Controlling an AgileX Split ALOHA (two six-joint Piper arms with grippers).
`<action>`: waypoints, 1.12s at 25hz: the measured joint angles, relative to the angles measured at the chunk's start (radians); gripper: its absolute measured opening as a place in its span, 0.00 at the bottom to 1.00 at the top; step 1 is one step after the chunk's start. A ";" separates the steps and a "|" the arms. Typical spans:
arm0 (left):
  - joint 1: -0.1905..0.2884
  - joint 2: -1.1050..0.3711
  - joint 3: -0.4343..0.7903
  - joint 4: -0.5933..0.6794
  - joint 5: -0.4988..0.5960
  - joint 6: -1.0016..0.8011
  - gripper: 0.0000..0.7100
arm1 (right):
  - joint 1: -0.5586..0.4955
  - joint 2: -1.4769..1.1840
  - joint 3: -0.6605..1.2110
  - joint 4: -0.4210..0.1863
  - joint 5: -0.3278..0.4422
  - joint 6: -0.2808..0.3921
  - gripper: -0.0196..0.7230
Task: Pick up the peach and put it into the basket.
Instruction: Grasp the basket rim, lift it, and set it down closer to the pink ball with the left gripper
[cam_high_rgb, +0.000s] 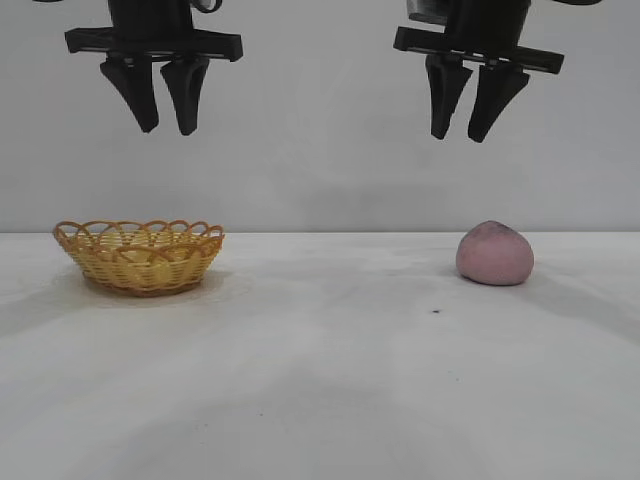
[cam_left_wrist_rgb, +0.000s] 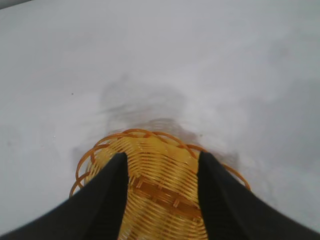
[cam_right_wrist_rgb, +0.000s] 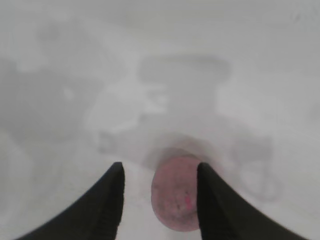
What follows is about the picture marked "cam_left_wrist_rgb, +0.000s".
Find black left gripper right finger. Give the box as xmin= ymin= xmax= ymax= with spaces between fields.
xmin=196 ymin=150 xmax=320 ymax=240

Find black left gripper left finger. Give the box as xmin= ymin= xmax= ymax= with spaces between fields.
xmin=0 ymin=152 xmax=129 ymax=240

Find woven yellow wicker basket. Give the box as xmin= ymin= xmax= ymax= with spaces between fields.
xmin=69 ymin=128 xmax=252 ymax=240

